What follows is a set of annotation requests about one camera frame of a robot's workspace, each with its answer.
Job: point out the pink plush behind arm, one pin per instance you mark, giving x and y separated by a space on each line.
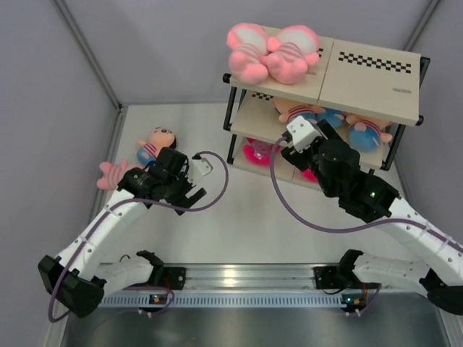
113 173

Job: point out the magenta glasses doll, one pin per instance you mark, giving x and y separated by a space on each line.
257 152
308 174

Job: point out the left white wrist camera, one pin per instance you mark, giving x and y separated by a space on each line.
199 167

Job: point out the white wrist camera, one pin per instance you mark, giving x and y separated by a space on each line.
199 167
302 133

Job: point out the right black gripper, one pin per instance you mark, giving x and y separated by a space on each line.
299 159

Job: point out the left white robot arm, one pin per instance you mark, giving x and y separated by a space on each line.
77 278

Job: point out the beige three-tier shelf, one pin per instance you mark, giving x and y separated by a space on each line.
368 94

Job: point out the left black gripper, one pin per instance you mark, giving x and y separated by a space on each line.
181 200

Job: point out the orange-faced blue doll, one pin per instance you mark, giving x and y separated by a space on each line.
289 109

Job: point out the left pink plush toy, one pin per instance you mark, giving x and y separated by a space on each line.
248 44

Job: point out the blue doll on middle shelf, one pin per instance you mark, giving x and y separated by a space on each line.
333 116

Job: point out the right pink plush toy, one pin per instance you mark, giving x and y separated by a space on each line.
292 51

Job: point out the pink plush toy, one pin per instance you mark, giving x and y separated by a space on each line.
248 44
292 51

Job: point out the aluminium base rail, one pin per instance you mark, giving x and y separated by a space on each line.
250 286

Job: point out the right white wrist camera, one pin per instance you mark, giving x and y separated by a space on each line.
302 133

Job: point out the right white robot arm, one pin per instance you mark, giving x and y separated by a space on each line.
436 275

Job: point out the blue striped doll right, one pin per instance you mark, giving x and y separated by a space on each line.
367 133

